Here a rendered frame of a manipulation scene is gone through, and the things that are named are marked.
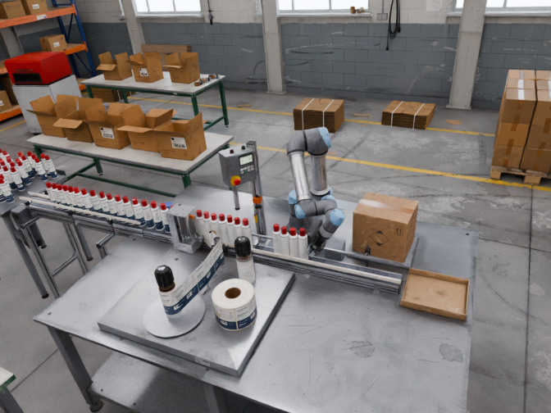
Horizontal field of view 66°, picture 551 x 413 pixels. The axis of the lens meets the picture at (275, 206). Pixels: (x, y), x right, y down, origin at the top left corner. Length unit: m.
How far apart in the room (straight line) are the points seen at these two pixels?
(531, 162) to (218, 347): 4.03
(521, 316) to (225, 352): 2.30
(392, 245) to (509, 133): 2.91
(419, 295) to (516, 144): 3.09
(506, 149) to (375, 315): 3.32
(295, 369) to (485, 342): 1.71
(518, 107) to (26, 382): 4.86
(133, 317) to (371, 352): 1.16
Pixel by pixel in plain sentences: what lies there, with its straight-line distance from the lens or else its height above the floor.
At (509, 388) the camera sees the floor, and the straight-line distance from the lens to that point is 3.16.
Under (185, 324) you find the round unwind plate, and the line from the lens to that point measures 2.17.
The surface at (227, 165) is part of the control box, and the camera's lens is 2.29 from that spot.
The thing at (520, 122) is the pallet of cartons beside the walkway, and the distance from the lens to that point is 5.05.
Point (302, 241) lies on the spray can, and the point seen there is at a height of 1.02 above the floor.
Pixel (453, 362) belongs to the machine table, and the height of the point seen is 0.83.
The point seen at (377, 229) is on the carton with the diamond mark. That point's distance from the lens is 2.39.
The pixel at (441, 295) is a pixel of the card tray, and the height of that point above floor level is 0.83.
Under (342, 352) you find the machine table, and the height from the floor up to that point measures 0.83.
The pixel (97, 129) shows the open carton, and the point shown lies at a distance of 4.62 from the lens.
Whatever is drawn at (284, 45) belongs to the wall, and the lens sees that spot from 8.02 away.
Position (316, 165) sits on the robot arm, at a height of 1.33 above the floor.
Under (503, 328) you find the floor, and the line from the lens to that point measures 3.48.
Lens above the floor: 2.42
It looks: 32 degrees down
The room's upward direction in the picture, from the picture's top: 5 degrees counter-clockwise
